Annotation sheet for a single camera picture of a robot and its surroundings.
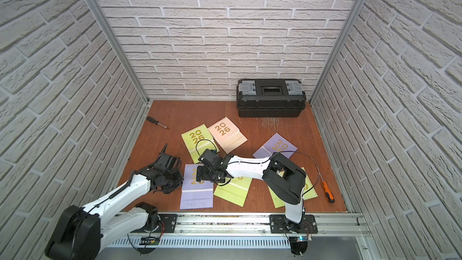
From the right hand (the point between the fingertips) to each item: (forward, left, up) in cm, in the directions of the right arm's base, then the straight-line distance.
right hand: (205, 178), depth 84 cm
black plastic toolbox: (+39, -37, +14) cm, 55 cm away
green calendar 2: (-6, -14, -2) cm, 15 cm away
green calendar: (+23, +5, -1) cm, 24 cm away
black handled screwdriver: (+40, +36, -1) cm, 53 cm away
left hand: (+1, +9, -1) cm, 10 cm away
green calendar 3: (-12, -34, -3) cm, 36 cm away
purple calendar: (+17, -39, -1) cm, 42 cm away
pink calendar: (+24, -11, -1) cm, 27 cm away
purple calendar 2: (-7, +4, -2) cm, 8 cm away
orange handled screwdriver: (-10, -57, -2) cm, 58 cm away
